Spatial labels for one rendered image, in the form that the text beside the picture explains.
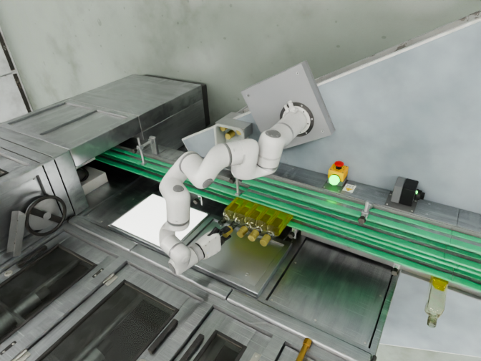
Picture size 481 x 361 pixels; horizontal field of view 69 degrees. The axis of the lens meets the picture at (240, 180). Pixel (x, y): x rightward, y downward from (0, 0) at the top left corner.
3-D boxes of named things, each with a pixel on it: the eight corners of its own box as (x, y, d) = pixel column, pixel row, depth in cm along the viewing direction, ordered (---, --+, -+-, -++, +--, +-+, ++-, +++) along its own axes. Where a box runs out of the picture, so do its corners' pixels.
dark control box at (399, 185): (394, 190, 150) (390, 201, 144) (398, 175, 146) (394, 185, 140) (415, 196, 146) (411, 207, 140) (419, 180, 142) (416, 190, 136)
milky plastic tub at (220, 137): (225, 155, 192) (216, 162, 186) (222, 117, 179) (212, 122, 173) (253, 162, 184) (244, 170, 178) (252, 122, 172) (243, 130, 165)
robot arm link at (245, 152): (234, 152, 117) (228, 188, 127) (290, 140, 129) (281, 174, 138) (220, 137, 124) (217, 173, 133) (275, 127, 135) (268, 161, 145)
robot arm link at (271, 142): (296, 125, 135) (280, 142, 124) (289, 153, 143) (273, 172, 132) (274, 117, 138) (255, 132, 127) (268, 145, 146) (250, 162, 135)
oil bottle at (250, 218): (264, 203, 177) (242, 228, 162) (264, 195, 174) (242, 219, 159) (274, 207, 174) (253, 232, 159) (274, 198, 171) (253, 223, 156)
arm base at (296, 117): (276, 103, 152) (260, 116, 141) (302, 95, 145) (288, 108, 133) (289, 135, 157) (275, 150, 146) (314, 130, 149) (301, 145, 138)
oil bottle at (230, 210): (244, 197, 182) (221, 220, 167) (244, 188, 179) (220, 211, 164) (253, 200, 179) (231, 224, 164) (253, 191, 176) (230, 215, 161)
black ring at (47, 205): (66, 218, 190) (29, 241, 175) (54, 185, 178) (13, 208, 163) (72, 220, 187) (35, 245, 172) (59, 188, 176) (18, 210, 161)
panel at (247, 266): (153, 195, 208) (108, 228, 184) (152, 191, 206) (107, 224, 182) (292, 247, 167) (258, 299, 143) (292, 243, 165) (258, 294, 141)
